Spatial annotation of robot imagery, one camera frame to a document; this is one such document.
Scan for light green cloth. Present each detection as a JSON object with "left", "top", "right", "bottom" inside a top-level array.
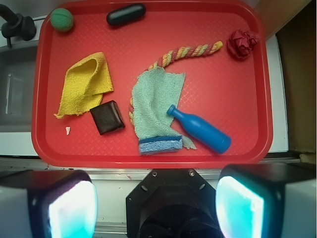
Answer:
[{"left": 132, "top": 67, "right": 197, "bottom": 150}]

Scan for yellow cloth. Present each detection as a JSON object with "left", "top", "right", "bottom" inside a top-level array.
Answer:
[{"left": 54, "top": 52, "right": 114, "bottom": 119}]

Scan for small white scrap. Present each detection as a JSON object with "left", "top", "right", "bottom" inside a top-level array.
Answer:
[{"left": 65, "top": 126, "right": 71, "bottom": 135}]

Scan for green ball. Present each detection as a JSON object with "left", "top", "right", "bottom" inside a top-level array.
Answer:
[{"left": 50, "top": 8, "right": 74, "bottom": 32}]

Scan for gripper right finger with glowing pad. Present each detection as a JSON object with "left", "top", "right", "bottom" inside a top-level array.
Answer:
[{"left": 215, "top": 163, "right": 317, "bottom": 238}]

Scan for black oblong capsule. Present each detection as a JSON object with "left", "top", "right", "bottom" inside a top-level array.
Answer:
[{"left": 106, "top": 3, "right": 147, "bottom": 27}]

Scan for crumpled red paper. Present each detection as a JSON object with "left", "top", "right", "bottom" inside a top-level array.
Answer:
[{"left": 227, "top": 29, "right": 261, "bottom": 60}]

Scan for dark brown square pouch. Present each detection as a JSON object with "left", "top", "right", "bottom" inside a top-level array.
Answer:
[{"left": 90, "top": 100, "right": 125, "bottom": 135}]

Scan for blue plastic bottle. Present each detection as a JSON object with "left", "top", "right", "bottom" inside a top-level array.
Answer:
[{"left": 167, "top": 105, "right": 232, "bottom": 154}]

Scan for red plastic tray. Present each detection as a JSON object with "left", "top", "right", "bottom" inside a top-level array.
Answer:
[{"left": 31, "top": 0, "right": 273, "bottom": 169}]

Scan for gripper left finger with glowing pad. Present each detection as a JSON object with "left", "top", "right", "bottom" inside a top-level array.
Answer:
[{"left": 0, "top": 170, "right": 98, "bottom": 238}]

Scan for metal sink basin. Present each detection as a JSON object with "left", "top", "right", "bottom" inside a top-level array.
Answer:
[{"left": 0, "top": 46, "right": 37, "bottom": 132}]

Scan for multicolour twisted rope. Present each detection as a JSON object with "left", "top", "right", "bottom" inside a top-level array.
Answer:
[{"left": 128, "top": 41, "right": 223, "bottom": 124}]

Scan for blue sponge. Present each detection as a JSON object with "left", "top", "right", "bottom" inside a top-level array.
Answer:
[{"left": 138, "top": 136, "right": 183, "bottom": 155}]

